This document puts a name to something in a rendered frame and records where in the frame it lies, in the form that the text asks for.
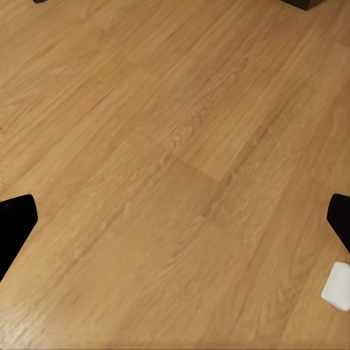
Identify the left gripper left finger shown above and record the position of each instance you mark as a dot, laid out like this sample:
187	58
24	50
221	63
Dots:
18	217

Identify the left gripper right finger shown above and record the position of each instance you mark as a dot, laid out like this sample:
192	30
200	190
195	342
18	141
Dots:
338	215

